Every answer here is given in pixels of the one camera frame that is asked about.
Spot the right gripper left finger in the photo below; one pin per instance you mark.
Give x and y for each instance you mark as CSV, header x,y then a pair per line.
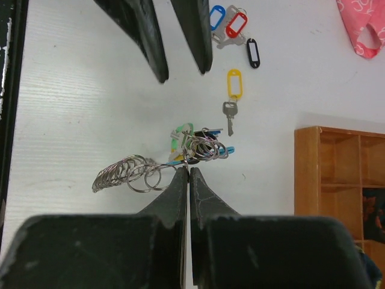
x,y
167,242

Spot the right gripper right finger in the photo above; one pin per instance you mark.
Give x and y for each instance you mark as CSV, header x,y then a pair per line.
x,y
204,205

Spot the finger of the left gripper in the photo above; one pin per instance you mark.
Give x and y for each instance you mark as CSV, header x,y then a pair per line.
x,y
194,19
137,18

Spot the red tag key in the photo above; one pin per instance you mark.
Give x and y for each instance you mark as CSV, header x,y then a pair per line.
x,y
233,31

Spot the metal key organiser disc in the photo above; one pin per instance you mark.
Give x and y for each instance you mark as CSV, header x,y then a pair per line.
x,y
141,175

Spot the blue tag key on disc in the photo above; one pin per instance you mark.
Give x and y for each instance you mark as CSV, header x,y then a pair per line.
x,y
204,145

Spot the black key tag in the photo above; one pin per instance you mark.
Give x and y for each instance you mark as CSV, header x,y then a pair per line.
x,y
253,53

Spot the green tag key on disc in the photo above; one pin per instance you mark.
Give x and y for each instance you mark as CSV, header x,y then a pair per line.
x,y
180,135

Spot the yellow tag key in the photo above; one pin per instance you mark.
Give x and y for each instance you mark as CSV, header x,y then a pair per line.
x,y
235,93

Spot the wooden compartment tray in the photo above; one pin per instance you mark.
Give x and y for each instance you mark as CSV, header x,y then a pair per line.
x,y
332,167

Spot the pink plastic bag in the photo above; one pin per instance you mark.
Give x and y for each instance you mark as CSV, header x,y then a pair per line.
x,y
364,24

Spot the black rolled band centre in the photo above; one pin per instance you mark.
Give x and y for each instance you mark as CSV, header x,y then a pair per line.
x,y
373,214

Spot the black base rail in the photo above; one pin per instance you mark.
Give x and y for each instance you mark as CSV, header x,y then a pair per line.
x,y
13,26

